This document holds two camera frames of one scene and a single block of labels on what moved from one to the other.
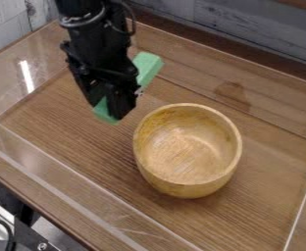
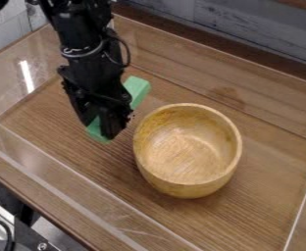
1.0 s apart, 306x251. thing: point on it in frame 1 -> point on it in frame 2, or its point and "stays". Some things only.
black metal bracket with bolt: [28, 239] stays
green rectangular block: [150, 64] -> [138, 86]
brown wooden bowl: [187, 145] stays
